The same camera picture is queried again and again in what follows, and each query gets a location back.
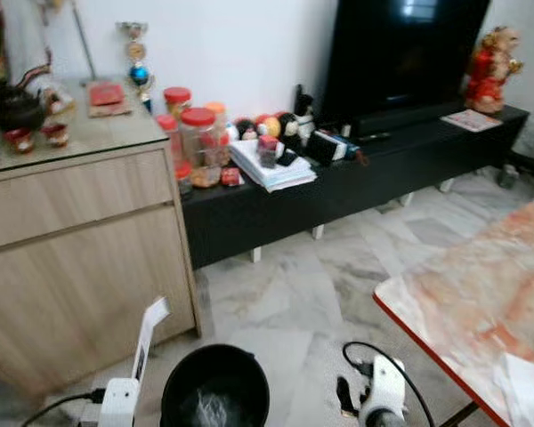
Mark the tall white carton box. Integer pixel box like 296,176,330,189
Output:
133,296,172,383

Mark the black rubbish bin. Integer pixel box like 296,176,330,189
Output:
160,344,271,427

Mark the orange marble folding table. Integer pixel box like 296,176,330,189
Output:
374,191,534,427

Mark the black low tv console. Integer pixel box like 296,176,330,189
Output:
180,104,530,268

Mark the stack of white papers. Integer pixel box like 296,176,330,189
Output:
227,138,318,192

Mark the black wallet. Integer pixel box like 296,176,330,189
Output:
307,131,348,165

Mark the small dark glass jar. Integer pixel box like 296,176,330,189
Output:
258,135,281,168

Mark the black white figurine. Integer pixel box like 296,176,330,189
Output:
292,85,315,139

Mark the large red lid snack jar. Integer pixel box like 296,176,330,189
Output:
180,107,222,189

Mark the light wooden cabinet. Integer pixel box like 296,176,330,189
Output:
0,85,201,397

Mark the red white booklet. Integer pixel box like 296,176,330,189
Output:
441,109,504,133

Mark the small red tea cup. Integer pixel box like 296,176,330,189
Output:
7,129,36,154
42,123,69,148

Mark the small red lid snack jar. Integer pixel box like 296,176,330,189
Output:
163,86,193,121

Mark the black flat television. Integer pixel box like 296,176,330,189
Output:
319,0,492,118

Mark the red gold fortune god statue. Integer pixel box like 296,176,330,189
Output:
465,25,524,115

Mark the black ornate teapot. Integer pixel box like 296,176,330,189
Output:
0,53,56,133

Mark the flat red gift box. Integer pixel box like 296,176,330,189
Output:
86,80,133,118

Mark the silver trophy with blue ball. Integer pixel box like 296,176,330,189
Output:
122,22,155,112

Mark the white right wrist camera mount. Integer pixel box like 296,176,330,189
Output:
360,356,408,427

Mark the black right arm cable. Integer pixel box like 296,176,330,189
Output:
344,342,437,427

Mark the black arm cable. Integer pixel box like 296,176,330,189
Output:
344,342,437,427
27,390,106,427

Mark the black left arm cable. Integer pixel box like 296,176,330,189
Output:
27,390,106,427

